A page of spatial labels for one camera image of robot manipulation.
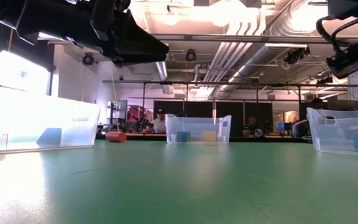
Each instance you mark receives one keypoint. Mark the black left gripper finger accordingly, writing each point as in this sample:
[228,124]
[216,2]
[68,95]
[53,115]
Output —
[141,46]

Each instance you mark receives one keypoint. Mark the orange cylinder block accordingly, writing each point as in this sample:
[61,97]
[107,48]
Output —
[116,137]

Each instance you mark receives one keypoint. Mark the small blue cube block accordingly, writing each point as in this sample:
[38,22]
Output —
[183,137]

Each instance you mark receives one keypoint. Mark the small yellow cube block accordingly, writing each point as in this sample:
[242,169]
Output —
[209,137]

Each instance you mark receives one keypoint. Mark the medium blue cube block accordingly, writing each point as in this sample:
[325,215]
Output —
[50,137]

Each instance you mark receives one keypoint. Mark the clear plastic bin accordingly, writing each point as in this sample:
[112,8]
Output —
[334,137]
[17,118]
[197,124]

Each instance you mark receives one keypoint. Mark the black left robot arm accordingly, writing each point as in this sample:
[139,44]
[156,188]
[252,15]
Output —
[42,15]

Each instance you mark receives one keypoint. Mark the black ceiling spotlight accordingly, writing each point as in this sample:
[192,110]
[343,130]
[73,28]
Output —
[190,56]
[295,55]
[88,59]

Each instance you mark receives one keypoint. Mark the ceiling light tube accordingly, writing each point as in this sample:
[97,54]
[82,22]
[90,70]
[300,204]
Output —
[50,36]

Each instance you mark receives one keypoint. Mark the black monitor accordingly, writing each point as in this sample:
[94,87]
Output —
[343,104]

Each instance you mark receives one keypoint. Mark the monitor on stand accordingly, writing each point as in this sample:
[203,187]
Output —
[121,109]

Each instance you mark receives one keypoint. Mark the red equipment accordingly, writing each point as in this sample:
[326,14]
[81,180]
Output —
[135,113]

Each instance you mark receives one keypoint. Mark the white ceiling pipe bundle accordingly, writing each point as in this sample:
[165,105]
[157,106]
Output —
[228,56]

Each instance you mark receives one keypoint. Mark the bright window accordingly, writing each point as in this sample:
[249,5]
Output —
[23,73]

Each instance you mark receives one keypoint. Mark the dark chair back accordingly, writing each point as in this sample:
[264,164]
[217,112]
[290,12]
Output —
[297,130]

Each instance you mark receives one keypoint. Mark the blue lit monitor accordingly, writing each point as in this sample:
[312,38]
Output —
[280,126]

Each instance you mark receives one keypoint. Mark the green table mat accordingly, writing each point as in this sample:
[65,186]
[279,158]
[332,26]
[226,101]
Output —
[179,186]

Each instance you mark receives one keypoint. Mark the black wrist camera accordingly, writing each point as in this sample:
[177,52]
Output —
[343,63]

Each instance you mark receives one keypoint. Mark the thin silver duct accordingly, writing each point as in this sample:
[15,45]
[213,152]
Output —
[163,73]

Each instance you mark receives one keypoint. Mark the black ceiling camera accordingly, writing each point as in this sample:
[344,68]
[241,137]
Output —
[324,80]

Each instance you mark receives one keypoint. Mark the black horizontal rail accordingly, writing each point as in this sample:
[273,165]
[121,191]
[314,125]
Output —
[197,83]

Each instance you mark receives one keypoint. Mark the black partition wall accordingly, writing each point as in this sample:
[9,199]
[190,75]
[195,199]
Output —
[200,107]

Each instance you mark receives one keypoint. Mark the black overhead frame bar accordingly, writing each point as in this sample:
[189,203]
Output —
[228,38]

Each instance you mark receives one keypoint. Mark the black table border frame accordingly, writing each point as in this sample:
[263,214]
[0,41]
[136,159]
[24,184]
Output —
[148,137]

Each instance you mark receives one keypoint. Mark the large silver duct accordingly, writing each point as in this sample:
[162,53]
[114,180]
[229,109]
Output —
[259,56]

